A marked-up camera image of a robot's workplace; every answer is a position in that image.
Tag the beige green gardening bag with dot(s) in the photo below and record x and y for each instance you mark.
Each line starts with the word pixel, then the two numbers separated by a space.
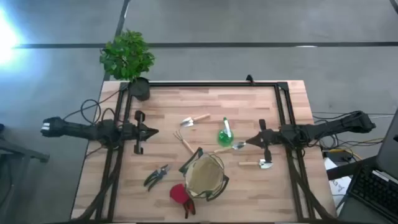
pixel 203 175

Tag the white paper box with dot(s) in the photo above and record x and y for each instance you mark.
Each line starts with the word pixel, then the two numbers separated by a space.
pixel 337 186

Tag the green spray bottle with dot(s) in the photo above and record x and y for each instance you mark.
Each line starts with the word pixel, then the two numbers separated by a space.
pixel 225 137

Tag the black metal stand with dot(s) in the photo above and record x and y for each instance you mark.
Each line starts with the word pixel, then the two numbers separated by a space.
pixel 25 154

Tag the red black garden glove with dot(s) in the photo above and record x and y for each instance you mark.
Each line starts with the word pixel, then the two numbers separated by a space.
pixel 178 193

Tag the potted green plant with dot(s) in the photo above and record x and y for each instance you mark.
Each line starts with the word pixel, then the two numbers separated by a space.
pixel 126 56

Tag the black laptop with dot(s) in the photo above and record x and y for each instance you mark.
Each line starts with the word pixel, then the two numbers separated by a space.
pixel 373 189

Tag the small black bracket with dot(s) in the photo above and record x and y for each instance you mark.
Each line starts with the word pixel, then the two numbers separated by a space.
pixel 249 79

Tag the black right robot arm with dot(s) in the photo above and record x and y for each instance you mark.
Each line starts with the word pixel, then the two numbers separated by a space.
pixel 326 127

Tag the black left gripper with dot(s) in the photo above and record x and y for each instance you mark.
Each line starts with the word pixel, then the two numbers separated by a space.
pixel 139 132

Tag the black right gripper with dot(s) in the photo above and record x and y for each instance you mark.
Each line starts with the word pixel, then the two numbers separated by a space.
pixel 270 137

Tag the black aluminium frame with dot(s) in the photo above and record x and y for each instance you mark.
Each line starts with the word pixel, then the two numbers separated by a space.
pixel 202 84

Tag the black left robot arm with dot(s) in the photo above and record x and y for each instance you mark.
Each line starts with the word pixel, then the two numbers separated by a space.
pixel 77 130

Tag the black pruning shears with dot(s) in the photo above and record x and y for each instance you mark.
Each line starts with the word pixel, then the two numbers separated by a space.
pixel 157 175

